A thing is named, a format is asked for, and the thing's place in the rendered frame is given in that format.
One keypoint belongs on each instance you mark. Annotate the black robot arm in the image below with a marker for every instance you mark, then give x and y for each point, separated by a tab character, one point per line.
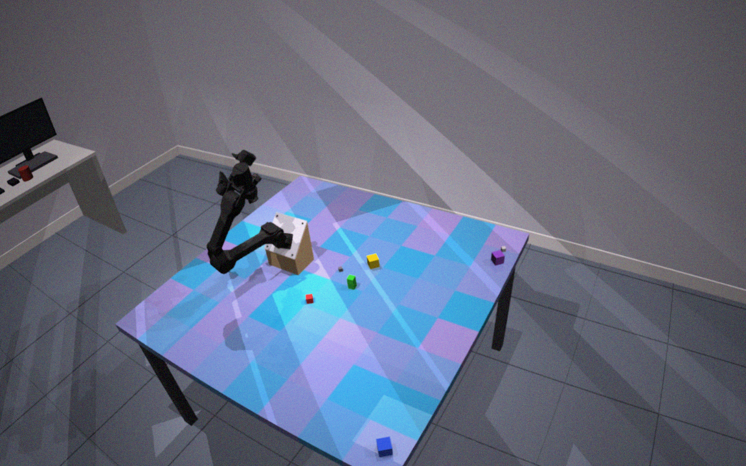
231	205

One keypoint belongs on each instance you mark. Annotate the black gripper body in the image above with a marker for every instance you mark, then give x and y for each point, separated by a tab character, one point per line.
244	156

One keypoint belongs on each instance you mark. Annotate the blue block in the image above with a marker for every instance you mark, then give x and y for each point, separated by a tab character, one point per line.
384	447

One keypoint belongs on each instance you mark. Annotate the purple cube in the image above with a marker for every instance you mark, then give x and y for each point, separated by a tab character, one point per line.
497	257

